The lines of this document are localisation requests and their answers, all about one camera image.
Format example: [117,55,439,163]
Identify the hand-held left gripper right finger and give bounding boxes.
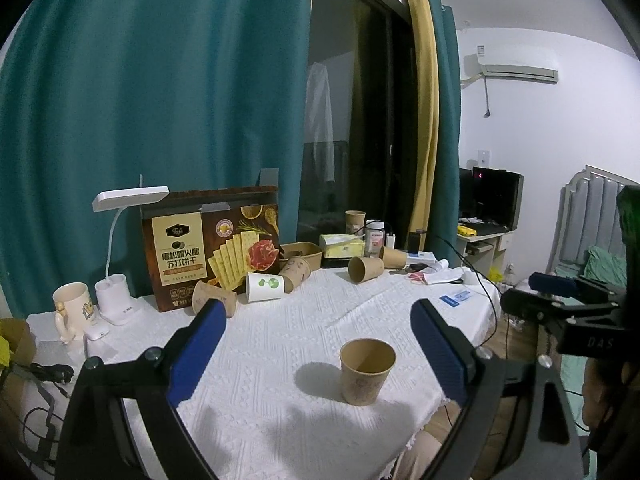
[409,298,587,480]

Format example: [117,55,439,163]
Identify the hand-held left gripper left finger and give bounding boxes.
[55,299,229,480]

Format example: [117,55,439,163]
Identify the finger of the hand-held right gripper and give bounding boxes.
[500,287,572,328]
[528,271,627,307]

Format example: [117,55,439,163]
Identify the white paper cup green print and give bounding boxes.
[244,272,285,305]

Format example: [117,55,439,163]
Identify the person's right hand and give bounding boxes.
[581,355,627,442]

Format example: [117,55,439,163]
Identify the green bedding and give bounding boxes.
[581,245,629,287]

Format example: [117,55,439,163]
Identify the white computer desk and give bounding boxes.
[455,224,512,277]

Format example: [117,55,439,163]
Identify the white paper packets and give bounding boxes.
[406,252,482,287]

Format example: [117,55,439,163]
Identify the grey padded headboard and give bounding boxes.
[544,163,640,282]

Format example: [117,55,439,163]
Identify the white desk lamp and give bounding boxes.
[92,185,170,326]

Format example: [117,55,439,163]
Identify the brown cracker box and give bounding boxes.
[139,186,281,314]

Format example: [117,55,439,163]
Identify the black computer monitor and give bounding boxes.
[472,165,525,231]

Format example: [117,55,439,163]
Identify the white figure mug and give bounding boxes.
[52,282,96,345]

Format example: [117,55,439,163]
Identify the clear pill bottle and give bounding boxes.
[364,219,386,256]

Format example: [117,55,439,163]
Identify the brown paper bowl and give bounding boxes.
[279,242,324,272]

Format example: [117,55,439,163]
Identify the yellow-green tissue box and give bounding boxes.
[318,233,366,262]

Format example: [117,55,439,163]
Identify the black power plug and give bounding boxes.
[29,362,76,387]

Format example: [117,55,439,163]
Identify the cardboard box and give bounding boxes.
[0,317,37,367]

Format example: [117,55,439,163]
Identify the narrow teal curtain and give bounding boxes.
[422,0,464,272]

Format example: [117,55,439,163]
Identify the yellow curtain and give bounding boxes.
[397,0,442,235]

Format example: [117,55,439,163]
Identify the white air conditioner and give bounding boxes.
[462,45,560,86]

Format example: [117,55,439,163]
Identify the dark glass sliding door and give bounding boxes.
[297,0,419,244]

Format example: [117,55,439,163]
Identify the wide teal curtain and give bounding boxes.
[0,0,319,322]

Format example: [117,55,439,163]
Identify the black table cable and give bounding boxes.
[429,233,503,322]

